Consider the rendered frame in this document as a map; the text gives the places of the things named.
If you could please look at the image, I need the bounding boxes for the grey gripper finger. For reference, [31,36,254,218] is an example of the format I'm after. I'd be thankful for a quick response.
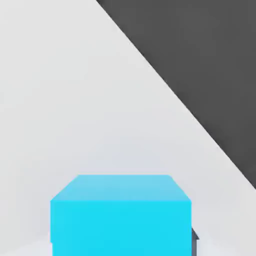
[191,227,216,256]

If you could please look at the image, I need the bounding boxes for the small cyan cube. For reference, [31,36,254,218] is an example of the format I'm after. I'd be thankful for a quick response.
[49,174,193,256]

